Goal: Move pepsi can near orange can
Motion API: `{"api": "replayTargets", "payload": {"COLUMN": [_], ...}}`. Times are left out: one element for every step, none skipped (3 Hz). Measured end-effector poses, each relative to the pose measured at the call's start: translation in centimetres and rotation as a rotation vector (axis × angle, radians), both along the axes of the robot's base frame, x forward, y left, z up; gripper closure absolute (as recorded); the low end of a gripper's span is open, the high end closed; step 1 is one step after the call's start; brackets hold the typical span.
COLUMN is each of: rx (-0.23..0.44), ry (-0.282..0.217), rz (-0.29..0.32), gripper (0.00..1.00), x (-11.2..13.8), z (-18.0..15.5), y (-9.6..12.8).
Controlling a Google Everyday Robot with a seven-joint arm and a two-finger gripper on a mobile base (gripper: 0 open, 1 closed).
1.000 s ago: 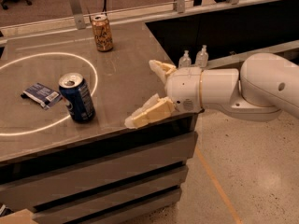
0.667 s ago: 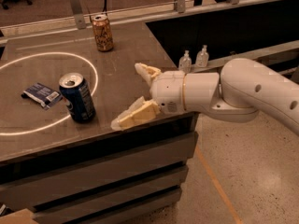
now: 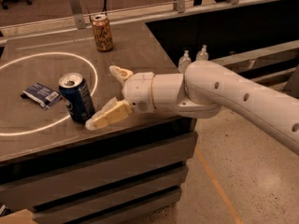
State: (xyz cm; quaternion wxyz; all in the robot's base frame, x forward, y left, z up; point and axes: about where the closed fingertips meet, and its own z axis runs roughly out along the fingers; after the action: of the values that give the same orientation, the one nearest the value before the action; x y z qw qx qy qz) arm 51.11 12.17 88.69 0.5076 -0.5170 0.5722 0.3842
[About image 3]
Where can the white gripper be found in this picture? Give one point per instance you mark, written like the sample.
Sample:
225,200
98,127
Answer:
139,91

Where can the blue pepsi can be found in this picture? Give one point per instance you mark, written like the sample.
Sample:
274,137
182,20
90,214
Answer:
77,98

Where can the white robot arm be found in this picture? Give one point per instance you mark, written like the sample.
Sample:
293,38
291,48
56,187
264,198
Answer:
200,93

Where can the orange soda can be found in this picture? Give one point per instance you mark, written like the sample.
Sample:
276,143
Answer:
102,32

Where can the left clear sanitizer bottle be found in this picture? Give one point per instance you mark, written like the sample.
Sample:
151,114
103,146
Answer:
184,62

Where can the clear sanitizer bottle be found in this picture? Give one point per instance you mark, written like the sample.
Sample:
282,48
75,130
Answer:
202,54
184,62

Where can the blue snack packet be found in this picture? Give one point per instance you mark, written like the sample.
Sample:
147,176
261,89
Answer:
43,95

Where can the grey drawer cabinet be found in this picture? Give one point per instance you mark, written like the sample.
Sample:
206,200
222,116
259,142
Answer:
68,175

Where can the right clear sanitizer bottle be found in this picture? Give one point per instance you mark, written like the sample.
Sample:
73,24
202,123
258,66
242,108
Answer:
202,54

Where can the metal railing post left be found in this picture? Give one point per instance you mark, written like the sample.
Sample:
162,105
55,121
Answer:
77,14

